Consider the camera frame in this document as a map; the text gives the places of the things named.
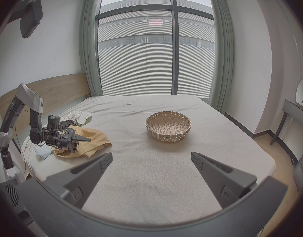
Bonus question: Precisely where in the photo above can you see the green garment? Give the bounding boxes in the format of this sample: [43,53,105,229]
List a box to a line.
[76,116,93,128]

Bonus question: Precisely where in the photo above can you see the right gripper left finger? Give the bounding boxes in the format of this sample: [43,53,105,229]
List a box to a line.
[45,152,113,210]

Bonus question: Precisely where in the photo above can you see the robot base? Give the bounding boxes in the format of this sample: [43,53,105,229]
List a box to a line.
[0,166,35,228]

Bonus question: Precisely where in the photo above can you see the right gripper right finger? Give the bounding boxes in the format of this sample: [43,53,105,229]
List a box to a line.
[190,152,258,210]

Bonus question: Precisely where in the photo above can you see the white garment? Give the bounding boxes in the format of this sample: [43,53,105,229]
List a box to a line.
[63,110,91,125]

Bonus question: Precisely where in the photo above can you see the grey-green curtain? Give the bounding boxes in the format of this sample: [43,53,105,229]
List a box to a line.
[79,0,104,97]
[206,0,235,112]

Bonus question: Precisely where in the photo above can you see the window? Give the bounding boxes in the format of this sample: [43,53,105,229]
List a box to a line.
[96,0,215,99]

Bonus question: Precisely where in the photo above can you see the round woven basket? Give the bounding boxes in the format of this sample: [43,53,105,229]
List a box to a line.
[146,111,192,143]

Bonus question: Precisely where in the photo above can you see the pale blue garment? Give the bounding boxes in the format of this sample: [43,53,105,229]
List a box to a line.
[34,144,54,160]

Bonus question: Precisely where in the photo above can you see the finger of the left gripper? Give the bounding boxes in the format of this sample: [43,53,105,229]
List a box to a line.
[76,134,91,144]

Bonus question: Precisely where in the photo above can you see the bed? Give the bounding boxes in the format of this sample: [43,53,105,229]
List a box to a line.
[0,73,276,228]

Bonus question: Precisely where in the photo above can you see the tan shorts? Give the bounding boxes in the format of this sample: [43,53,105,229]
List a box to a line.
[53,126,113,159]

